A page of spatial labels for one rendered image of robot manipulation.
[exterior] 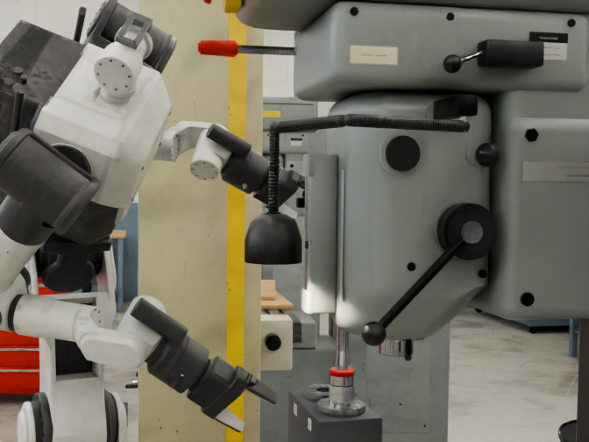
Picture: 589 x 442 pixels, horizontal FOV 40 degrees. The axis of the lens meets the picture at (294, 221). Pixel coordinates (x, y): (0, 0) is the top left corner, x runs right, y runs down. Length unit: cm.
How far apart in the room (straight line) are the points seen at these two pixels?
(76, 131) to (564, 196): 75
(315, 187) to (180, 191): 174
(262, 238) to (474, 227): 26
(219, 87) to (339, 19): 184
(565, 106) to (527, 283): 23
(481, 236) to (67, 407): 93
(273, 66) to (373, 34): 932
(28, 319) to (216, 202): 144
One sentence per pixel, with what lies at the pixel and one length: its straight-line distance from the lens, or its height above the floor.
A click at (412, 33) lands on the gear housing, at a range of 101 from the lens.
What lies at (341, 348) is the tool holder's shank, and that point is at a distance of 152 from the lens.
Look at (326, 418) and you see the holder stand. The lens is 150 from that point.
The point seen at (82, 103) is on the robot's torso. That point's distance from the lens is 139.
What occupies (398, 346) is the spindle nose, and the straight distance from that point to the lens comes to 112.
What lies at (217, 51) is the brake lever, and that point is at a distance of 117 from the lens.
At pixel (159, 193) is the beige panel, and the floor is 146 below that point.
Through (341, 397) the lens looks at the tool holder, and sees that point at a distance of 153.
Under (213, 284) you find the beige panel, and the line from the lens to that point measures 282.
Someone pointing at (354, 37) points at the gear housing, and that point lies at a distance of 99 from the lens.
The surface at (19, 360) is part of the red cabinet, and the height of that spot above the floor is 30.
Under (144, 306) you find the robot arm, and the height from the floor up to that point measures 131.
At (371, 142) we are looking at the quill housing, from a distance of 102.
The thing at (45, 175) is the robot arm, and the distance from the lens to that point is 125.
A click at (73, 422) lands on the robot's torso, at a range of 165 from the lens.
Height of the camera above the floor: 152
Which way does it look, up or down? 3 degrees down
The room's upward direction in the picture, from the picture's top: 1 degrees clockwise
